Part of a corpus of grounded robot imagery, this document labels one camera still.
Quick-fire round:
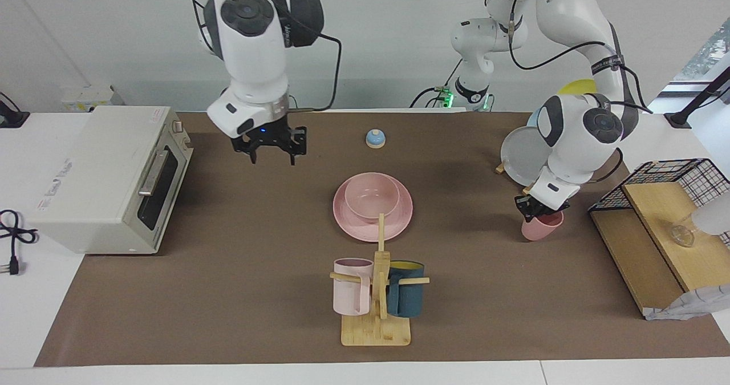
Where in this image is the pink cup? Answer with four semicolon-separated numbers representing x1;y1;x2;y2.
521;211;564;241

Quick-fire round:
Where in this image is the pink bowl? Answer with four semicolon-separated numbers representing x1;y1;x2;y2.
344;173;400;221

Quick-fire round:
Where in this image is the wooden plate rack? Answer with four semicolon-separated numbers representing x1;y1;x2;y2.
495;160;537;196

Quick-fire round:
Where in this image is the grey plate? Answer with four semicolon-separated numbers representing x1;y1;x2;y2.
501;127;551;186

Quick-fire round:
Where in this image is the pink speckled plate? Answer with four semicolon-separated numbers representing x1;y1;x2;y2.
333;172;413;242

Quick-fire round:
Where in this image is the wooden shelf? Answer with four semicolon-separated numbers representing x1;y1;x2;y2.
590;183;730;317

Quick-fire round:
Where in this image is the yellow plate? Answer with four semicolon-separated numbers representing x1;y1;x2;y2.
558;79;598;96

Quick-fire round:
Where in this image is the brown table mat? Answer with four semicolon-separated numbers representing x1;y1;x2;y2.
34;111;730;367

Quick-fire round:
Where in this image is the clear glass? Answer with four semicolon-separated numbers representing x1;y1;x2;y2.
670;222;696;248

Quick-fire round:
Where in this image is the dark teal mug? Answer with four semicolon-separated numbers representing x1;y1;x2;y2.
387;261;425;318

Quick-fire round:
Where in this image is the pale pink mug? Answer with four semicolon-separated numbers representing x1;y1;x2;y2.
333;258;374;316

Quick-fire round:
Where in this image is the beige toaster oven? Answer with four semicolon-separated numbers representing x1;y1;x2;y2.
27;107;193;254

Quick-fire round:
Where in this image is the white frosted bottle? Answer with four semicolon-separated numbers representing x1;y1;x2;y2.
691;194;730;236

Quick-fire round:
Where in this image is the marble patterned sheet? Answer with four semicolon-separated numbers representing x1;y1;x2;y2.
644;285;730;321

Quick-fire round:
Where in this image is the black clamp stand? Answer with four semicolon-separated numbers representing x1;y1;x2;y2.
664;66;730;129

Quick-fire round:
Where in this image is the wooden mug tree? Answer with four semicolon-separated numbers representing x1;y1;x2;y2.
330;213;430;347

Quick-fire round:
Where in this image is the black desk device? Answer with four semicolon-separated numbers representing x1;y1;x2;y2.
0;91;30;129

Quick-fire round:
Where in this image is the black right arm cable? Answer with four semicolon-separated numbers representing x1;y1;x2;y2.
285;31;343;113

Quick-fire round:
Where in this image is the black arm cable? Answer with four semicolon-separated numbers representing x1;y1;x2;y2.
485;0;654;115
285;31;343;113

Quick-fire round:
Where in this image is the black wire basket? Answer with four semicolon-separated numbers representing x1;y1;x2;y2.
589;158;730;246

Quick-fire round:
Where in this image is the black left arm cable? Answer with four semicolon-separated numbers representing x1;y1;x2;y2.
485;0;654;115

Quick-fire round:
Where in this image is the black left base cable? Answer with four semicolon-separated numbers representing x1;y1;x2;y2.
409;59;463;110

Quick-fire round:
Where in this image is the white wall box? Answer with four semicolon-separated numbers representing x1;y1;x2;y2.
60;86;115;112

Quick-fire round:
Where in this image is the black power cord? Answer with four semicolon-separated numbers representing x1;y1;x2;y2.
0;209;39;276

